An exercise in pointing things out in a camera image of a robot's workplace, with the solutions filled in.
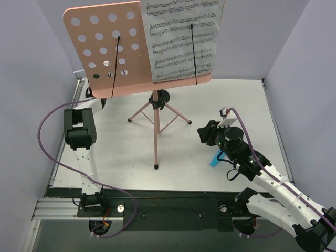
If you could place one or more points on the black microphone desk stand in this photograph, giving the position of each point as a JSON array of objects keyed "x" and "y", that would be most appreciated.
[{"x": 159, "y": 98}]

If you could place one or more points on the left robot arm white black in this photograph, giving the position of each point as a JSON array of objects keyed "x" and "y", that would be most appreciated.
[{"x": 80, "y": 134}]

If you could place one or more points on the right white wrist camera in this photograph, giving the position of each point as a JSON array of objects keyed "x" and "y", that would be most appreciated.
[{"x": 228, "y": 117}]

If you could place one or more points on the sheet music page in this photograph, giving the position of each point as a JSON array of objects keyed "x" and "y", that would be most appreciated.
[{"x": 181, "y": 37}]

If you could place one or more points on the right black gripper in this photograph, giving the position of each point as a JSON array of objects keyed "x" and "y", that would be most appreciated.
[{"x": 211, "y": 132}]

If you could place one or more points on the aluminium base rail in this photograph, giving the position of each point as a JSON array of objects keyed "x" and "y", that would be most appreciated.
[{"x": 62, "y": 208}]

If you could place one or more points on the blue toy microphone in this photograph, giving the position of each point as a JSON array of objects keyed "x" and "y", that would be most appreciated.
[{"x": 215, "y": 160}]

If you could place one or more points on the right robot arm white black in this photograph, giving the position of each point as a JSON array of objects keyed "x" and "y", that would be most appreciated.
[{"x": 311, "y": 224}]

